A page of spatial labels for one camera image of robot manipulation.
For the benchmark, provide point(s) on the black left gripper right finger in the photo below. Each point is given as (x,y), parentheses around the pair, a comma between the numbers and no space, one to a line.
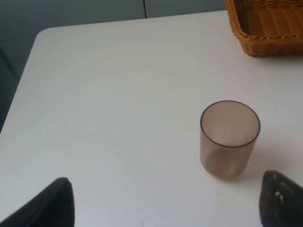
(281,201)

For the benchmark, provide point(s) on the brown wicker basket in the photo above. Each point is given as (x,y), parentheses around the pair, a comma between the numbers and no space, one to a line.
(267,27)

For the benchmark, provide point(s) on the brown translucent plastic cup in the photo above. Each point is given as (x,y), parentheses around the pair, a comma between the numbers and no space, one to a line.
(229,130)

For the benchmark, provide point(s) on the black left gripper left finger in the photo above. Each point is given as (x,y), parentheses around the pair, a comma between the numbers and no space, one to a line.
(52,207)

